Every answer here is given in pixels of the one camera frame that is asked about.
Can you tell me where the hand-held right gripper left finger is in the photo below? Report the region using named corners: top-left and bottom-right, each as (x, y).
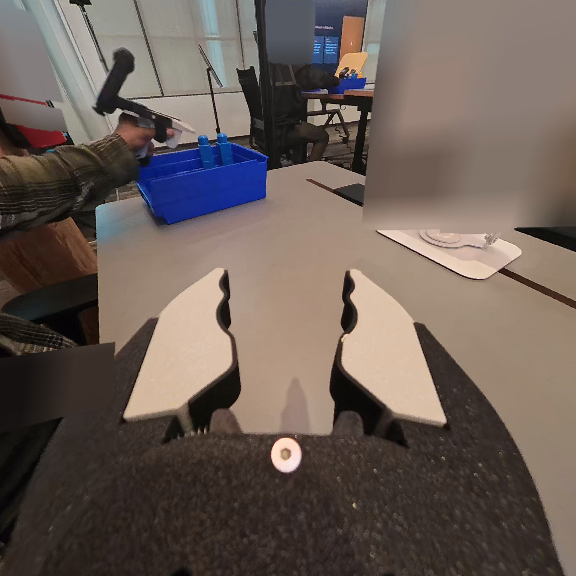
top-left (122, 268), bottom-right (242, 434)

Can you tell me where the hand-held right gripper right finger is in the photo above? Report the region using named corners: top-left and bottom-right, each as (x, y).
top-left (330, 269), bottom-right (448, 436)

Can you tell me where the cluster of block towers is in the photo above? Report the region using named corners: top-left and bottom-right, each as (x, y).
top-left (197, 132), bottom-right (234, 171)

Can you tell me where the blue plastic bin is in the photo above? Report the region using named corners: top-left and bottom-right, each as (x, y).
top-left (136, 143), bottom-right (269, 225)

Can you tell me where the person's left forearm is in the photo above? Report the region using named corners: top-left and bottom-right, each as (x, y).
top-left (0, 133), bottom-right (141, 235)

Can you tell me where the person's left hand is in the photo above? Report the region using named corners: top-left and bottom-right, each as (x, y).
top-left (115, 121), bottom-right (156, 162)

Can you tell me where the black light stand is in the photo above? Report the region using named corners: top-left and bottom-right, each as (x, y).
top-left (69, 0), bottom-right (111, 75)

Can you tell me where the black music stand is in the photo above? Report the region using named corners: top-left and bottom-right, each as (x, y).
top-left (198, 44), bottom-right (224, 136)

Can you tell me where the black mesh office chair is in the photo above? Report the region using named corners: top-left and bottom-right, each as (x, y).
top-left (236, 67), bottom-right (273, 156)

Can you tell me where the red canister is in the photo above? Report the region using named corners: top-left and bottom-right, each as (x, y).
top-left (0, 94), bottom-right (67, 148)

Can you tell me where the white document holder stand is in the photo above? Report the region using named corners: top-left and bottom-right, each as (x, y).
top-left (377, 229), bottom-right (523, 281)

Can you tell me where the black armrest chair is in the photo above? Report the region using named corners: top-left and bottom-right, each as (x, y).
top-left (0, 274), bottom-right (100, 345)

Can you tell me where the distant blue bin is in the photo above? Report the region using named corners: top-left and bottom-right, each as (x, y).
top-left (328, 77), bottom-right (367, 95)

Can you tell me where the distant wooden desk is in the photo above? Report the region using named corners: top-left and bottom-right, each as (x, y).
top-left (301, 88), bottom-right (375, 174)

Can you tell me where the yellow document board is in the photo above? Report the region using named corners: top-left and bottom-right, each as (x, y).
top-left (334, 52), bottom-right (368, 78)

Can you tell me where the wooden post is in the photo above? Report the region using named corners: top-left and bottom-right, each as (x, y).
top-left (0, 218), bottom-right (99, 293)

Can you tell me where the wall display screen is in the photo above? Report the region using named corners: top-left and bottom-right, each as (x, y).
top-left (313, 0), bottom-right (369, 66)

